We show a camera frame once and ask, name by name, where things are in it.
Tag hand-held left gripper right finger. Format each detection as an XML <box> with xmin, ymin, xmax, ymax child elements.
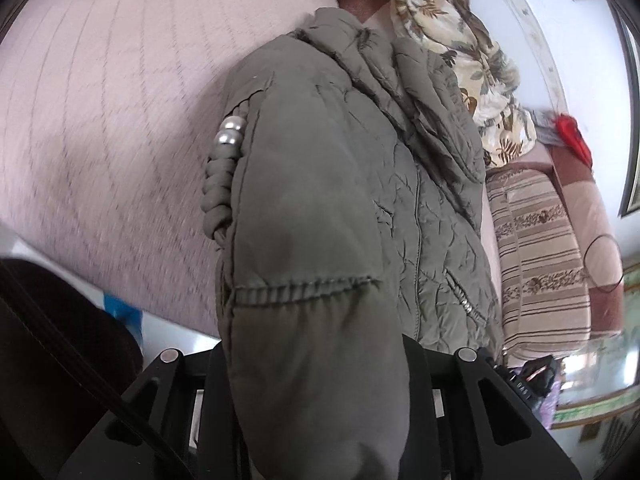
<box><xmin>395</xmin><ymin>335</ymin><xmax>583</xmax><ymax>480</ymax></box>

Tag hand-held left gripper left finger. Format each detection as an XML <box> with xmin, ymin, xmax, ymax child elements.
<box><xmin>57</xmin><ymin>342</ymin><xmax>251</xmax><ymax>480</ymax></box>

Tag olive quilted hooded jacket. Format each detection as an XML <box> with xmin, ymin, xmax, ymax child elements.
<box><xmin>200</xmin><ymin>7</ymin><xmax>503</xmax><ymax>480</ymax></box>

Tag black object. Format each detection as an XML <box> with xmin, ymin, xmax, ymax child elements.
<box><xmin>492</xmin><ymin>354</ymin><xmax>560</xmax><ymax>413</ymax></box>

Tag blue plastic bag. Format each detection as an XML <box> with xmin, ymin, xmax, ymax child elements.
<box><xmin>104</xmin><ymin>294</ymin><xmax>144</xmax><ymax>343</ymax></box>

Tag purple cloth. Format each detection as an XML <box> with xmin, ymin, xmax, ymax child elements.
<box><xmin>537</xmin><ymin>382</ymin><xmax>567</xmax><ymax>428</ymax></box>

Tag striped floral sofa cushion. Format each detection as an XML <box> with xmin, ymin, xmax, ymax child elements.
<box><xmin>485</xmin><ymin>166</ymin><xmax>595</xmax><ymax>362</ymax></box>

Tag pink maroon sofa backrest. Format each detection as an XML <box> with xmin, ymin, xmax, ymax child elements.
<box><xmin>547</xmin><ymin>144</ymin><xmax>626</xmax><ymax>343</ymax></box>

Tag grey cloth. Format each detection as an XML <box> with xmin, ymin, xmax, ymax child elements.
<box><xmin>531</xmin><ymin>109</ymin><xmax>566</xmax><ymax>147</ymax></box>

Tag red cloth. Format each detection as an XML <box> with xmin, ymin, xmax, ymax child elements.
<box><xmin>552</xmin><ymin>114</ymin><xmax>594</xmax><ymax>168</ymax></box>

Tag pink quilted sofa mat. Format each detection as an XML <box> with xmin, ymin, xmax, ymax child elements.
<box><xmin>0</xmin><ymin>0</ymin><xmax>506</xmax><ymax>356</ymax></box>

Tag leaf print blanket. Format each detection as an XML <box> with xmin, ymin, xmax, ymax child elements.
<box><xmin>389</xmin><ymin>0</ymin><xmax>538</xmax><ymax>169</ymax></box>

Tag thin black cable loop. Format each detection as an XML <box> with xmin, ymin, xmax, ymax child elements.
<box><xmin>584</xmin><ymin>232</ymin><xmax>626</xmax><ymax>294</ymax></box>

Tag framed wall picture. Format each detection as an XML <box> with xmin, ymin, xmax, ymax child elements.
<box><xmin>611</xmin><ymin>7</ymin><xmax>640</xmax><ymax>219</ymax></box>

